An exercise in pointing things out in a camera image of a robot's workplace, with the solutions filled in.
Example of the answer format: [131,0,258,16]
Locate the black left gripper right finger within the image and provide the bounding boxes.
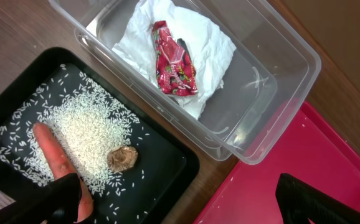
[275,173,360,224]

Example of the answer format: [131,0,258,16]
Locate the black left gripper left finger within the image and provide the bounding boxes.
[0,173,82,224]

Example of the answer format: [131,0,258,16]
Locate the orange food piece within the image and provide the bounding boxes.
[32,123,93,223]

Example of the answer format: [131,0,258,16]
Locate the brown food scrap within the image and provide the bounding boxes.
[107,146,138,172]

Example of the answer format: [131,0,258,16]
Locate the pile of rice grains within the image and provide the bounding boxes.
[0,63,148,223]

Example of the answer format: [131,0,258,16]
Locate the red candy wrapper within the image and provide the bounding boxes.
[152,21,198,96]

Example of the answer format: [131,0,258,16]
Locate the black waste tray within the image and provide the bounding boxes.
[0,47,199,223]

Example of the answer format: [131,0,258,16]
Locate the red serving tray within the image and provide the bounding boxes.
[195,102,360,223]

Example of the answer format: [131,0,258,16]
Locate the clear plastic bin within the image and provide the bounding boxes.
[51,1,321,165]

